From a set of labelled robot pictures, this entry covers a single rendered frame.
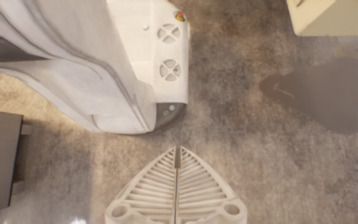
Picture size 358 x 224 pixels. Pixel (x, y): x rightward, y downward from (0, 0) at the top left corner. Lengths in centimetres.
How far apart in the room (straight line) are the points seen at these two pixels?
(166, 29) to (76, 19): 47
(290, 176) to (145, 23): 115
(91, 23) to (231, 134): 82
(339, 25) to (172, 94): 52
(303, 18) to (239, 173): 77
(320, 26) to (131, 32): 65
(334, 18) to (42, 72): 58
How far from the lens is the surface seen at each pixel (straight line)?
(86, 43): 23
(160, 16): 69
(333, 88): 136
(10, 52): 27
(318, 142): 119
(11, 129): 121
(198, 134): 84
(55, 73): 41
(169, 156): 16
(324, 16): 37
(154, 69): 61
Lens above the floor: 84
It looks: 79 degrees down
